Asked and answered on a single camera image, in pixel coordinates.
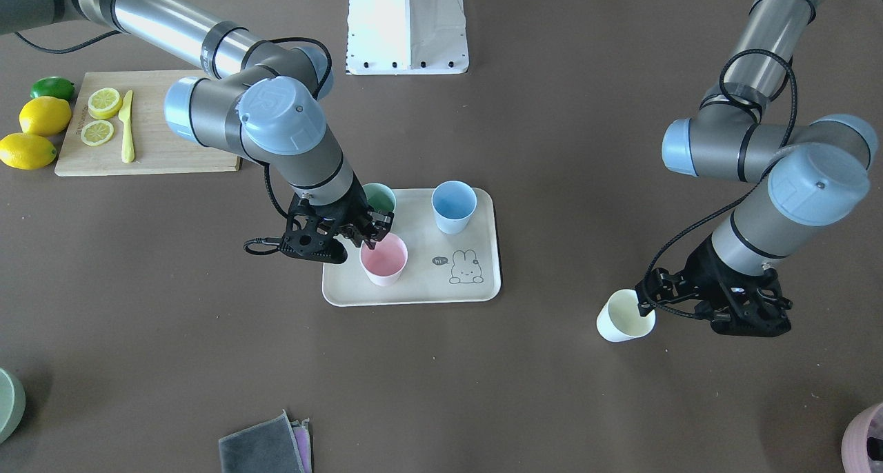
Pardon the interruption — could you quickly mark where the pink plastic cup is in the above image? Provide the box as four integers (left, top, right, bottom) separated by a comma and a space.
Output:
359, 233, 409, 287

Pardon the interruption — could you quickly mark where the yellow plastic knife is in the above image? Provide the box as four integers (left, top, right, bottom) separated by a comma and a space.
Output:
117, 90, 136, 164

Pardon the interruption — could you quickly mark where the cream rabbit tray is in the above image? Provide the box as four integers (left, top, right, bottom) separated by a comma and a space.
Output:
322, 188, 502, 307

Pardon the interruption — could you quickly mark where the pink bowl with ice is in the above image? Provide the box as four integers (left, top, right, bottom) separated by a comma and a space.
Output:
841, 403, 882, 472

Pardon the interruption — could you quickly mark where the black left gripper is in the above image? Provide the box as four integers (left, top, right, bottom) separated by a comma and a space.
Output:
636, 239, 793, 337

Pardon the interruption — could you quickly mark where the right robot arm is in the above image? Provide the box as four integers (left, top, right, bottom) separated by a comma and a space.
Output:
2, 0, 393, 263

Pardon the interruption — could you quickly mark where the bamboo cutting board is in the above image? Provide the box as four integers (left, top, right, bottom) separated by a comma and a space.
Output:
54, 70, 240, 177

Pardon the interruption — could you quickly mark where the yellow lemon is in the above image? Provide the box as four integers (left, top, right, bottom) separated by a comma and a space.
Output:
19, 96, 72, 137
1, 132, 57, 170

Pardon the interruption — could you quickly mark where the mint green cup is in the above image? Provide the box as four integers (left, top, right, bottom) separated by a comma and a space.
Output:
362, 183, 397, 221

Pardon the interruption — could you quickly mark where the mint green bowl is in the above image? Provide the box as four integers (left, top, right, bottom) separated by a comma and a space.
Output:
1, 368, 26, 443

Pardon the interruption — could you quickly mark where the blue plastic cup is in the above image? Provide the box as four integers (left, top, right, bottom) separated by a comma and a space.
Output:
431, 181, 477, 234

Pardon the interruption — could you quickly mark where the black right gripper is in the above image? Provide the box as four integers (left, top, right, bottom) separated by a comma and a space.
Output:
279, 183, 395, 263

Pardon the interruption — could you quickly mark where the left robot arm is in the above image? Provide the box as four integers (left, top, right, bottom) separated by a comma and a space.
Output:
628, 0, 880, 337

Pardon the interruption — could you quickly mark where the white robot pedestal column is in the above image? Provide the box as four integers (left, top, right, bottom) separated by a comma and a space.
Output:
345, 0, 470, 75

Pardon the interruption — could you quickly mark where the green lime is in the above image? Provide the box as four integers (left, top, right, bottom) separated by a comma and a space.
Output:
30, 75, 76, 101

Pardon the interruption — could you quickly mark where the lemon half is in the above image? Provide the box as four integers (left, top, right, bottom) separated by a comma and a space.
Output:
86, 88, 123, 120
79, 120, 115, 147

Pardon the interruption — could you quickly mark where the grey folded cloth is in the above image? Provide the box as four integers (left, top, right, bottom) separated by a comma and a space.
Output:
218, 412, 313, 472

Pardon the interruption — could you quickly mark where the cream plastic cup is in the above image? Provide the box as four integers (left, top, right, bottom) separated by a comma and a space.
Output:
596, 290, 656, 342

